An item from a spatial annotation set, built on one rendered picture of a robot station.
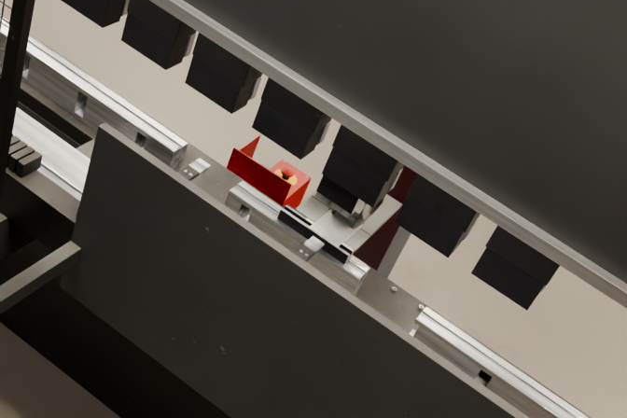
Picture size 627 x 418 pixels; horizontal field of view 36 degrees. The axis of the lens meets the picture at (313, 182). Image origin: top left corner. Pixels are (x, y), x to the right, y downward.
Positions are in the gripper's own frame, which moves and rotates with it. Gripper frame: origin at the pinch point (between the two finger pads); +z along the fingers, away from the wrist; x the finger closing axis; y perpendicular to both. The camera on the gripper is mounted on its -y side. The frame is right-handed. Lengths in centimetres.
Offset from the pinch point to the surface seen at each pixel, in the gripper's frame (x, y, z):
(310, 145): -11.5, 21.9, -7.8
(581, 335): 67, -182, -24
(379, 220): 6.0, -6.2, -4.4
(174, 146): -44.9, 6.9, 10.9
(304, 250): -0.1, 14.0, 12.3
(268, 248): 8, 67, 15
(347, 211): 2.7, 14.0, -0.8
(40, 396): -54, -44, 95
